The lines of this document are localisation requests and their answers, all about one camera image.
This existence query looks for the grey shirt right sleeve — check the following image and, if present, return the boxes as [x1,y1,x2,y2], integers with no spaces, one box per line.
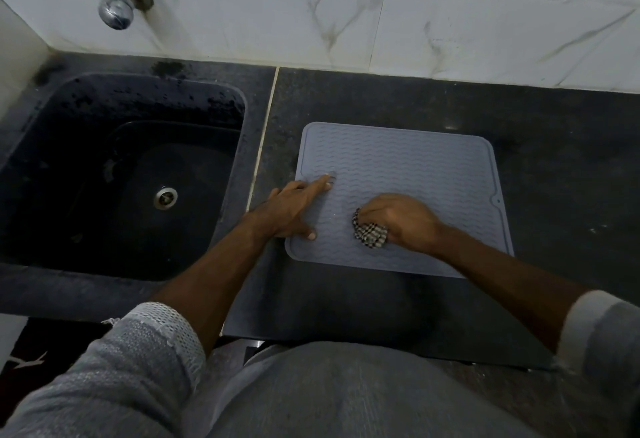
[555,290,640,438]

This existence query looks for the grey shirt body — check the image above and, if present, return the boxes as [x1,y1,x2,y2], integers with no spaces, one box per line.
[207,341,543,438]

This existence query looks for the person's left hand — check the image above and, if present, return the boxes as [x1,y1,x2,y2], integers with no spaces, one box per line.
[248,174,337,242]

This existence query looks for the black white checked cloth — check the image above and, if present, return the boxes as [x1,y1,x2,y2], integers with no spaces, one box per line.
[351,207,389,249]

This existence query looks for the grey ribbed silicone mat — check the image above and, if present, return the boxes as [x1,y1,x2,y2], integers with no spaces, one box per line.
[285,121,515,279]

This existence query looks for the black kitchen sink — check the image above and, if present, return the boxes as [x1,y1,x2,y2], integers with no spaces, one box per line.
[0,72,247,283]

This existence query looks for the person's right forearm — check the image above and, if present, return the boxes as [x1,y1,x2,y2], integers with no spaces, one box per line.
[432,230,591,353]

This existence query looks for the person's left forearm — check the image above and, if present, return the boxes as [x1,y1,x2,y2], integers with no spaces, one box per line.
[151,217,276,359]

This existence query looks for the person's right hand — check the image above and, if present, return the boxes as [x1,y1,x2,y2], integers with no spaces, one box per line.
[357,193,446,256]

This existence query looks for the round metal sink drain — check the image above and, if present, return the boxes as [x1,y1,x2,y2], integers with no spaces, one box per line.
[153,186,179,211]

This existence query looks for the white mesh left sleeve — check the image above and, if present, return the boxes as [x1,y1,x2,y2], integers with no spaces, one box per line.
[0,301,207,438]

